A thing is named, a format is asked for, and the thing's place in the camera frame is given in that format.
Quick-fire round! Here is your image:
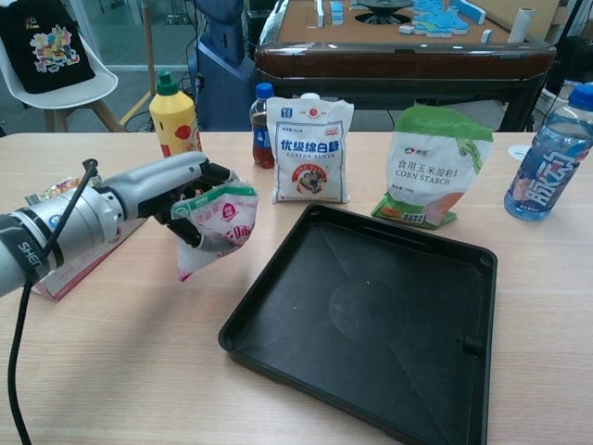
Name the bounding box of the wooden pole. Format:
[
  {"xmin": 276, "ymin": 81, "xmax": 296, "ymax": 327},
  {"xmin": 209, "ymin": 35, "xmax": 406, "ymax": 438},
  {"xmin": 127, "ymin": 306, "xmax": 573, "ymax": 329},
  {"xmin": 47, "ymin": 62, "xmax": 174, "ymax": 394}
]
[{"xmin": 142, "ymin": 0, "xmax": 157, "ymax": 99}]

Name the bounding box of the yellow bottle with green cap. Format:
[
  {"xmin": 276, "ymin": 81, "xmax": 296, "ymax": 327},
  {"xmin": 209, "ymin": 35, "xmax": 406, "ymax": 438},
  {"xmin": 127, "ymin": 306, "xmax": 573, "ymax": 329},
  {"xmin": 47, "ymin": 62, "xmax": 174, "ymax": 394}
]
[{"xmin": 148, "ymin": 70, "xmax": 204, "ymax": 160}]

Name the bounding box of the dark wooden mahjong table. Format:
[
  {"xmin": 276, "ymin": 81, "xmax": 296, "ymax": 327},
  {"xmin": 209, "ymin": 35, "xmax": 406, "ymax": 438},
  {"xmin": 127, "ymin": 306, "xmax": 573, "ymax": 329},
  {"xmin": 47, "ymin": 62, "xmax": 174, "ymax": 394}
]
[{"xmin": 253, "ymin": 0, "xmax": 558, "ymax": 134}]

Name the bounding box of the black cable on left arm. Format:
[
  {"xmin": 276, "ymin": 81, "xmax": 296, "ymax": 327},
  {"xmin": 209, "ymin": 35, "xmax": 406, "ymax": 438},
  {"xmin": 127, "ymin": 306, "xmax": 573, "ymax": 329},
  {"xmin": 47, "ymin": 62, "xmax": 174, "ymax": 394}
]
[{"xmin": 6, "ymin": 159, "xmax": 101, "ymax": 445}]

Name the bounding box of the white chair with wooden legs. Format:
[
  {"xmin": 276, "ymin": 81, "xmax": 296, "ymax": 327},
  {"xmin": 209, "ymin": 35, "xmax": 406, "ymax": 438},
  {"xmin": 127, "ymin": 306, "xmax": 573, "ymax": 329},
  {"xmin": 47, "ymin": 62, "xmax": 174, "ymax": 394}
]
[{"xmin": 0, "ymin": 27, "xmax": 127, "ymax": 138}]

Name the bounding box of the blue machine base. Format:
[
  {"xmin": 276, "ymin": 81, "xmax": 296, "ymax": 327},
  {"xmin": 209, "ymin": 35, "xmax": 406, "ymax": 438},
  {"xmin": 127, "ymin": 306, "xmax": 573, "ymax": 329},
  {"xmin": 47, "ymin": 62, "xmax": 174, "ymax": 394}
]
[{"xmin": 193, "ymin": 0, "xmax": 257, "ymax": 132}]

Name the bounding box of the black mahjong table centre dome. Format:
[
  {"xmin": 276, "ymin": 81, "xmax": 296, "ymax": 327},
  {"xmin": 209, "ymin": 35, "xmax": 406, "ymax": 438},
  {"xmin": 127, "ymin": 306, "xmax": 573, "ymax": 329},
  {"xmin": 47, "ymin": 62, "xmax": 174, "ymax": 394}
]
[{"xmin": 354, "ymin": 0, "xmax": 414, "ymax": 25}]

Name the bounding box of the blue mahjong tile pile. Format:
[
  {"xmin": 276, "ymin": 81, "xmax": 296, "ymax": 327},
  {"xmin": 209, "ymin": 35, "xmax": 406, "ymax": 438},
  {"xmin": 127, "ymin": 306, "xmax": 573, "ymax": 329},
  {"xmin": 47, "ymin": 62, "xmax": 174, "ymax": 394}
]
[{"xmin": 410, "ymin": 0, "xmax": 487, "ymax": 39}]

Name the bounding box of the green yellow snack packet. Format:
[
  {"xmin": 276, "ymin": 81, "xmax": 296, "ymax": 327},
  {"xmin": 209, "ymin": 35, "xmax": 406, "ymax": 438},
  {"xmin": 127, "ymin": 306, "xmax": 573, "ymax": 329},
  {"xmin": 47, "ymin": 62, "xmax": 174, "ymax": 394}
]
[{"xmin": 39, "ymin": 177, "xmax": 95, "ymax": 203}]

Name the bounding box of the pink white toothpaste box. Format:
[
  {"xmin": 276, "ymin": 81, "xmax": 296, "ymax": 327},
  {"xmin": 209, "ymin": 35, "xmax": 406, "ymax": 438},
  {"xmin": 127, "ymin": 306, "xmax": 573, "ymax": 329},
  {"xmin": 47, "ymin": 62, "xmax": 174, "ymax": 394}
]
[{"xmin": 31, "ymin": 216, "xmax": 150, "ymax": 304}]

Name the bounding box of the blue sports drink bottle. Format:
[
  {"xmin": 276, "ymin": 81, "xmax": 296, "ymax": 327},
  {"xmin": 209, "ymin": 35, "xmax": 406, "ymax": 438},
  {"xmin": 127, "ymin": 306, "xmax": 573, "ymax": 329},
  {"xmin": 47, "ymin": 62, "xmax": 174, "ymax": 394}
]
[{"xmin": 503, "ymin": 82, "xmax": 593, "ymax": 222}]

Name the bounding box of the small pink white bag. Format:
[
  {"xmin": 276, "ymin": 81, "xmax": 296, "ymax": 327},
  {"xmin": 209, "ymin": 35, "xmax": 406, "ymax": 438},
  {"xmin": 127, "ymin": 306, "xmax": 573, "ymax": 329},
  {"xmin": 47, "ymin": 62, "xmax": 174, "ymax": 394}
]
[{"xmin": 170, "ymin": 182, "xmax": 261, "ymax": 283}]

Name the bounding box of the green white corn starch bag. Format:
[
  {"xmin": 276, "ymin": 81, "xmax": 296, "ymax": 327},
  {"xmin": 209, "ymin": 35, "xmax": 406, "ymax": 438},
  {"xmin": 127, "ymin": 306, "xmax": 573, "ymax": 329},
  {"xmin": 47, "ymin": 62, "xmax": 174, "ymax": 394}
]
[{"xmin": 370, "ymin": 105, "xmax": 495, "ymax": 232}]

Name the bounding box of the white paper roll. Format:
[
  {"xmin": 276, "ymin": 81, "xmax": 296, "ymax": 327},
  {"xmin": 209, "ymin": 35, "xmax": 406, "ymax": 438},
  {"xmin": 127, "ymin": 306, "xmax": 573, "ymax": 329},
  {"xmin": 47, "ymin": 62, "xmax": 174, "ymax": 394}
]
[{"xmin": 509, "ymin": 6, "xmax": 538, "ymax": 45}]

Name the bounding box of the white castor sugar bag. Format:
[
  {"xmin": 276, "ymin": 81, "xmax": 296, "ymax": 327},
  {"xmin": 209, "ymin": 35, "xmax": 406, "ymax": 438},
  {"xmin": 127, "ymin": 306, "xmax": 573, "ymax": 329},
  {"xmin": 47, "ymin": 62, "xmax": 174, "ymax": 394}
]
[{"xmin": 266, "ymin": 95, "xmax": 356, "ymax": 206}]

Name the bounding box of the black printed tote bag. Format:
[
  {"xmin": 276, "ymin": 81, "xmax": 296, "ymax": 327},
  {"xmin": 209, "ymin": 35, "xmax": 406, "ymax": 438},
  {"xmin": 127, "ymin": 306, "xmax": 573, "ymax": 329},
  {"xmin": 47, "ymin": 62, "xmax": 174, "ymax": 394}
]
[{"xmin": 0, "ymin": 0, "xmax": 97, "ymax": 95}]

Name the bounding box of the black tripod stand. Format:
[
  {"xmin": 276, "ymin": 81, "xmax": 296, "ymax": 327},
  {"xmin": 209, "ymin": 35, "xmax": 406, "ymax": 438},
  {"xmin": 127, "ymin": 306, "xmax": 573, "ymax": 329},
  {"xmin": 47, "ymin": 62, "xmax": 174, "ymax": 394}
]
[{"xmin": 527, "ymin": 0, "xmax": 587, "ymax": 134}]

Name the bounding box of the black square plastic tray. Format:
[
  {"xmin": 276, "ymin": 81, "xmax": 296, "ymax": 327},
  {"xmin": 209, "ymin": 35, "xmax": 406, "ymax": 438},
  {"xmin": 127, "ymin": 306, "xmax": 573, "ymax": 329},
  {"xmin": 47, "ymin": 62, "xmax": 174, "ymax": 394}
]
[{"xmin": 218, "ymin": 202, "xmax": 499, "ymax": 445}]

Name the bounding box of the dark cola bottle blue cap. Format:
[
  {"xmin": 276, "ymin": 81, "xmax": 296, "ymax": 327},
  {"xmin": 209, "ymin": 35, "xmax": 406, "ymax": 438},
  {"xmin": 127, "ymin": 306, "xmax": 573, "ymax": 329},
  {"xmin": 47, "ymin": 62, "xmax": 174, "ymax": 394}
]
[{"xmin": 249, "ymin": 83, "xmax": 280, "ymax": 171}]

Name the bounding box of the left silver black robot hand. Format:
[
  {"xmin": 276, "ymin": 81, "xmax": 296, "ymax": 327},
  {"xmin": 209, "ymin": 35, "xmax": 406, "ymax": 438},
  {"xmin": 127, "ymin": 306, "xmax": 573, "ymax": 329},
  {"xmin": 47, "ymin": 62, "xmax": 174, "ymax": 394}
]
[{"xmin": 99, "ymin": 151, "xmax": 239, "ymax": 252}]

